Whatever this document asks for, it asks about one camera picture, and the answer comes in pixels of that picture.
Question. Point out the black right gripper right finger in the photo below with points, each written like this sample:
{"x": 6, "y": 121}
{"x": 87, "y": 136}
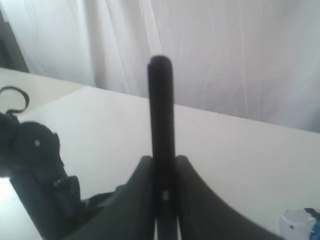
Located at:
{"x": 203, "y": 215}

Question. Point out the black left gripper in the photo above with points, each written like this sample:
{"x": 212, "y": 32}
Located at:
{"x": 50, "y": 196}

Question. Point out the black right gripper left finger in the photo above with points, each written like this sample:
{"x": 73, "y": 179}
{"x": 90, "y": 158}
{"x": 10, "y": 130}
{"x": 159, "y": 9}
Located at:
{"x": 130, "y": 215}

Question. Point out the black paintbrush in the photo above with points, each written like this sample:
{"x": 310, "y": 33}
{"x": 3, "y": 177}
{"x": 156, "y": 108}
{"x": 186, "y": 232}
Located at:
{"x": 161, "y": 101}

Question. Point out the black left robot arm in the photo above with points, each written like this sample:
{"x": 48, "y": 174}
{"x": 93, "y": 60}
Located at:
{"x": 7, "y": 121}

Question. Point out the clear plate with blue paint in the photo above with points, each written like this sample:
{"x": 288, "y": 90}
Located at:
{"x": 300, "y": 224}

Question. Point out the white curtain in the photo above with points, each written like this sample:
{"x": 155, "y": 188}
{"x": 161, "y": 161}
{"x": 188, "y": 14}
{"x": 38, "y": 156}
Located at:
{"x": 253, "y": 59}

